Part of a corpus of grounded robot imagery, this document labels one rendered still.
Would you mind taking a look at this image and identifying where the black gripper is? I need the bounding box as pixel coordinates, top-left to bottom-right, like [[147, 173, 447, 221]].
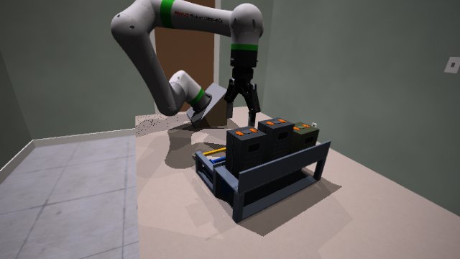
[[224, 68, 261, 127]]

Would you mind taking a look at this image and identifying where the olive green tool case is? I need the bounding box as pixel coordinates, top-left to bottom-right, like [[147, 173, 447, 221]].
[[289, 122, 319, 155]]

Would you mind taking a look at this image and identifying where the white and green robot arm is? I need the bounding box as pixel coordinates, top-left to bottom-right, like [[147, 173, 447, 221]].
[[111, 0, 264, 117]]

